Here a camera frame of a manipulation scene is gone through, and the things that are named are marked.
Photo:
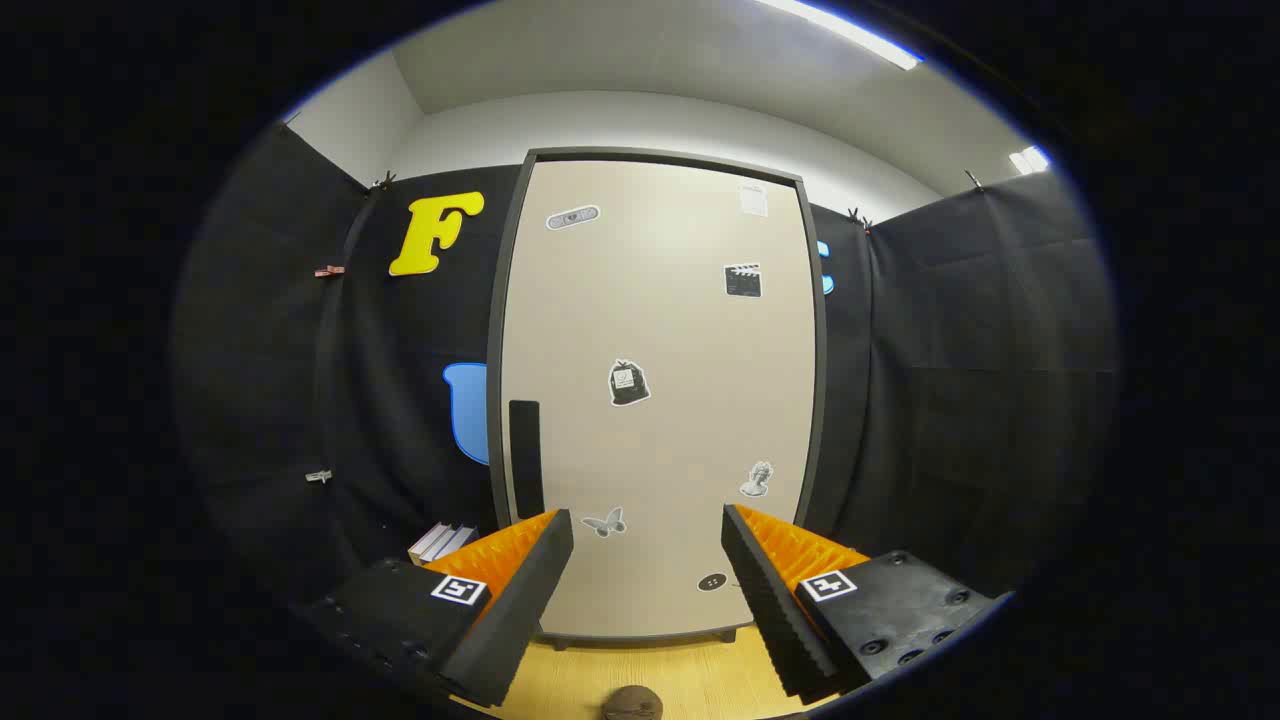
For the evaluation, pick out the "dark cloth clip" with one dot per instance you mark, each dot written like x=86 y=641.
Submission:
x=972 y=180
x=858 y=217
x=383 y=181

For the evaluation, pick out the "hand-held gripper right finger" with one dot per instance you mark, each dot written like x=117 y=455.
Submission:
x=765 y=600

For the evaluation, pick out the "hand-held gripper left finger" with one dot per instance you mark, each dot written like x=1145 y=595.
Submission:
x=530 y=590

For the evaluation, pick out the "brown fuzzy shoe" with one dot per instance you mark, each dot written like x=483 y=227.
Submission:
x=632 y=704

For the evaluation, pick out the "ceiling light panel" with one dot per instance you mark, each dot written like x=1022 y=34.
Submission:
x=1030 y=159

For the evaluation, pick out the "grey shoe cabinet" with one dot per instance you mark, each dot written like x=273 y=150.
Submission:
x=497 y=330

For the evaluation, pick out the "black backdrop cloth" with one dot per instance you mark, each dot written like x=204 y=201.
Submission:
x=950 y=400

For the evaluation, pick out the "white cover book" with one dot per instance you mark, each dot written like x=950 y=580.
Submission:
x=432 y=542

